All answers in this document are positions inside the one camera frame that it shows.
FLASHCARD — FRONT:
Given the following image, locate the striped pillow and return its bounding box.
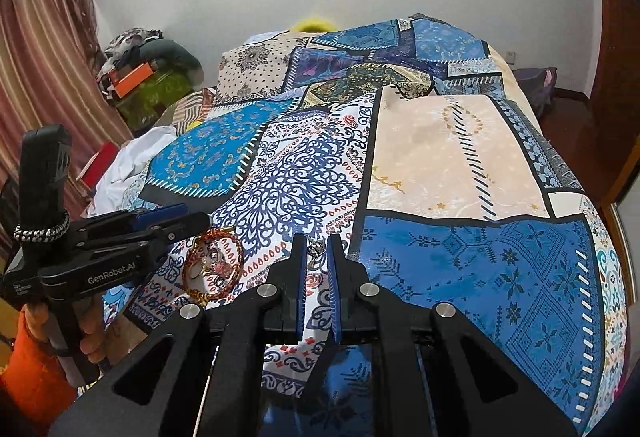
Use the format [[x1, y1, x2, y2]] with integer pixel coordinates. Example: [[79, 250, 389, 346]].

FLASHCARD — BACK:
[[155, 87, 216, 136]]

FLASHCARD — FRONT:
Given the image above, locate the green patterned cover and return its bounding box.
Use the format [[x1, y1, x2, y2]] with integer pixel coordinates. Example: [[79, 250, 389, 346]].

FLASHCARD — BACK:
[[116, 70, 193, 136]]

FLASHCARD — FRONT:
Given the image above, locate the blue patchwork bedspread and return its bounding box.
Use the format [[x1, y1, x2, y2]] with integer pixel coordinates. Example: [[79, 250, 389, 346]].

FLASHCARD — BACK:
[[104, 16, 628, 436]]

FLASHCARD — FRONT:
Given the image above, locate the red gold braided bracelet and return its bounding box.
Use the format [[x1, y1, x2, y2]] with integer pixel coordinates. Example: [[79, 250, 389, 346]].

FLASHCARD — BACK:
[[180, 227, 245, 309]]

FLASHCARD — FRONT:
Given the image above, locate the left hand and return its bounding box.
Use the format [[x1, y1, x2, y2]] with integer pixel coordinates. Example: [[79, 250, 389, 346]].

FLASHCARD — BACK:
[[22, 294, 109, 366]]

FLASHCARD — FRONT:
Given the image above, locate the striped brown curtain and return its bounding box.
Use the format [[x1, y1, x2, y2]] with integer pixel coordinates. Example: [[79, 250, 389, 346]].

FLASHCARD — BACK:
[[0, 0, 134, 248]]

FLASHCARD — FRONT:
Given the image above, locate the red white box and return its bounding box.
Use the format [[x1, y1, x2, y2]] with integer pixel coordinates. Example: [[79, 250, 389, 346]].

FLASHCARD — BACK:
[[76, 142, 119, 189]]

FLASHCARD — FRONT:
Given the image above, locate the orange box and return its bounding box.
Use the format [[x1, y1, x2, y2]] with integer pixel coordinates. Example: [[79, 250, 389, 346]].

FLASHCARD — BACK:
[[108, 62, 154, 99]]

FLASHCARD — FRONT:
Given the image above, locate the brown wooden door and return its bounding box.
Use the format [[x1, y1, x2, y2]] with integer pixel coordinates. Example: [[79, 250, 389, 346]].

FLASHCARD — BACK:
[[590, 0, 639, 203]]

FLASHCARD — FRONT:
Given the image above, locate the orange sleeve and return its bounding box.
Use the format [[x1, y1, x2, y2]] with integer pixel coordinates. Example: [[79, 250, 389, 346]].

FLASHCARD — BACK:
[[1, 307, 76, 436]]

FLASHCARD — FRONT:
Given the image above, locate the dark bag on floor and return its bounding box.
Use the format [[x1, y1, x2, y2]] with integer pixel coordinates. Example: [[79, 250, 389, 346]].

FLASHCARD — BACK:
[[513, 67, 558, 119]]

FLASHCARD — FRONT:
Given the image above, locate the pile of clothes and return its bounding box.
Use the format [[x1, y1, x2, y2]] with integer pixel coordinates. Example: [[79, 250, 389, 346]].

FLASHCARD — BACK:
[[96, 28, 204, 88]]

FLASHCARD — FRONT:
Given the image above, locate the black white beaded bracelet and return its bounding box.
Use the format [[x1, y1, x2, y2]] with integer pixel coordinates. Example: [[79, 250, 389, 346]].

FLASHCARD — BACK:
[[12, 208, 73, 244]]

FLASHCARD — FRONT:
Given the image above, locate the white cloth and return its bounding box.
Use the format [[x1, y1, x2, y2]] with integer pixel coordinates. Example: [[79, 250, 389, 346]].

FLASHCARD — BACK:
[[82, 125, 177, 218]]

